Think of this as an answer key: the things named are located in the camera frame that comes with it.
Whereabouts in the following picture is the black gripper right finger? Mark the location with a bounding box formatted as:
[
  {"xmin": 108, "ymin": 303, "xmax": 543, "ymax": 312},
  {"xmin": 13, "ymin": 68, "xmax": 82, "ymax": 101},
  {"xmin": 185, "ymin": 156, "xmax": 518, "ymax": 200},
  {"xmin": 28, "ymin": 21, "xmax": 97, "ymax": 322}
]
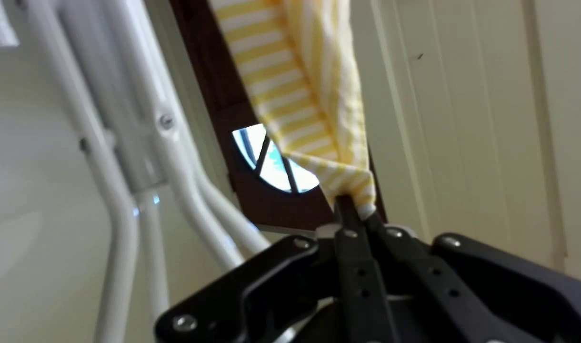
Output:
[{"xmin": 364, "ymin": 213, "xmax": 581, "ymax": 343}]

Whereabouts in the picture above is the white coat stand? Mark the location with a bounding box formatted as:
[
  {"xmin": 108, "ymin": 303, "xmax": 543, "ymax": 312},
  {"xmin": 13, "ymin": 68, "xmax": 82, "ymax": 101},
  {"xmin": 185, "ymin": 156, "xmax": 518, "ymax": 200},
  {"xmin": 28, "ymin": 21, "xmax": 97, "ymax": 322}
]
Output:
[{"xmin": 0, "ymin": 0, "xmax": 274, "ymax": 343}]

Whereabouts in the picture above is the yellow striped towel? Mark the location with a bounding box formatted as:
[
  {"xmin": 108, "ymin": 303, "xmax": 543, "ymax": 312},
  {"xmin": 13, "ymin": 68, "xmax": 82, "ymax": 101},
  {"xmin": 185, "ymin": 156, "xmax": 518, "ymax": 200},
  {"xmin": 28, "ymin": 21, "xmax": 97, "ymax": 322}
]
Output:
[{"xmin": 205, "ymin": 0, "xmax": 379, "ymax": 219}]

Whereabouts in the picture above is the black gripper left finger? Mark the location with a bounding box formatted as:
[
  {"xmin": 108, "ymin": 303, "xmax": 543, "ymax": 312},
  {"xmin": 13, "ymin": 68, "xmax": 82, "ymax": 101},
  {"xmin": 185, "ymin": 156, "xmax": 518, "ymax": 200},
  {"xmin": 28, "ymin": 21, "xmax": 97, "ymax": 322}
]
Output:
[{"xmin": 154, "ymin": 194, "xmax": 400, "ymax": 343}]

